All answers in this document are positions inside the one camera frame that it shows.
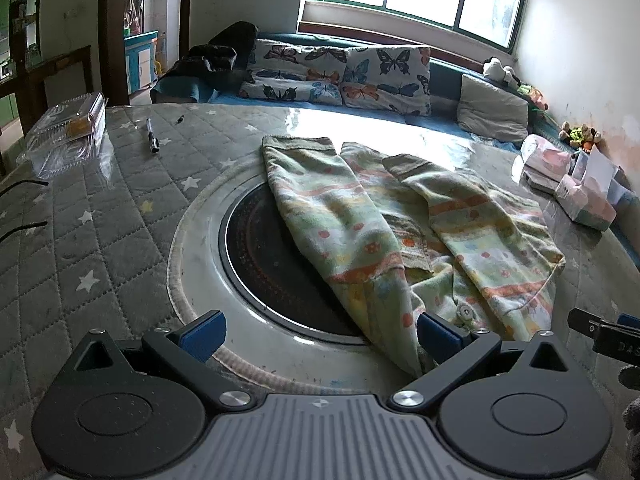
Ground white paper sheet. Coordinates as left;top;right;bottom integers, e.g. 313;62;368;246
582;147;627;202

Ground small brown plush toys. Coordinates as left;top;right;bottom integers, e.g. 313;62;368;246
558;120;604;154

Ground panda plush toy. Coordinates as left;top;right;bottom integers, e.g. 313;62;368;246
482;57;522;87

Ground colourful plush toys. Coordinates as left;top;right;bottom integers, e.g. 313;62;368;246
517;82;549;112

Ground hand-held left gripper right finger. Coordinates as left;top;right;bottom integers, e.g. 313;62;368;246
389;312;587;409

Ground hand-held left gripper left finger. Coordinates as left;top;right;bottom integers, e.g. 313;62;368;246
61;310;253;409

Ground flat grey book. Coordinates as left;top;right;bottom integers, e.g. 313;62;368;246
521;169;567;195

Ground grey cushion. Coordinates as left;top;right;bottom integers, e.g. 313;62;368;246
455;73;530;142

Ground pastel patterned fleece pants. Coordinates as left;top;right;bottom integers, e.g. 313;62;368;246
261;135;566;379

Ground butterfly print pillow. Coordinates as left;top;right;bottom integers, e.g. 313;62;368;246
341;45;432;117
238;38;349;106

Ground black cable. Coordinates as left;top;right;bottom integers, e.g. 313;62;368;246
0;178;50;197
0;220;49;242

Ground dark clothing pile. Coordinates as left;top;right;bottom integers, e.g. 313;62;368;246
154;20;259;104

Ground clear plastic food container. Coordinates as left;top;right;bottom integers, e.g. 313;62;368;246
15;91;109;181

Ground dark wooden chair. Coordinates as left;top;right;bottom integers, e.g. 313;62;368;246
0;44;94;137

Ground blue bench sofa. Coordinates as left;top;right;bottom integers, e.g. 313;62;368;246
150;31;640;256

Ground pastel tissue box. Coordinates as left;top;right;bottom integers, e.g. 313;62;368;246
554;173;619;232

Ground round built-in black stove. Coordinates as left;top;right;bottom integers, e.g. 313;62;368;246
167;161;418;395

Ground pink tissue pack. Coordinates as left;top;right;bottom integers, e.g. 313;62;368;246
519;133;574;181

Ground blue white cabinet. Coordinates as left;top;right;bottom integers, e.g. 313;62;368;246
123;29;160;94

